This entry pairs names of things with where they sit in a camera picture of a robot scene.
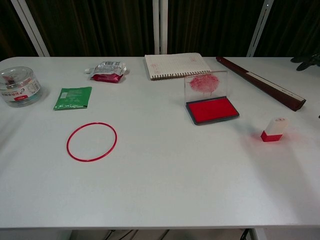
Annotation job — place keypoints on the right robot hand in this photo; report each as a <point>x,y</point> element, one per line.
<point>308,61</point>

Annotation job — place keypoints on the white red stamp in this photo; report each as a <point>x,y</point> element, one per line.
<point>273,130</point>

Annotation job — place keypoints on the dark pleated curtain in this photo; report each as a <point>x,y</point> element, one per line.
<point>10,30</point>
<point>212,25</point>
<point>100,25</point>
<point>295,25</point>

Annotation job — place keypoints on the long dark red box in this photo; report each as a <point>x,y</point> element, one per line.
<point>265,85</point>

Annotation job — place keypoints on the red ink pad case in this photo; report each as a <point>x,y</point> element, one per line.
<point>212,111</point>

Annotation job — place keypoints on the spiral notebook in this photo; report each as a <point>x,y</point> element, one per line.
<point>175,65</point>

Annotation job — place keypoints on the silver and red pouch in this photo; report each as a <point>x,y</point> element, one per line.
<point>108,71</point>

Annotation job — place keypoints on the green sachet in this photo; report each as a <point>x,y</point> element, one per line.
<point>72,98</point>

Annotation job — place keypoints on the clear jar of clips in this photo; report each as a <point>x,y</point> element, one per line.
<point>20,87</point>

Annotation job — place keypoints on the white frame post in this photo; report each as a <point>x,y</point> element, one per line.
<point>31,30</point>
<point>260,25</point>
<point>160,25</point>

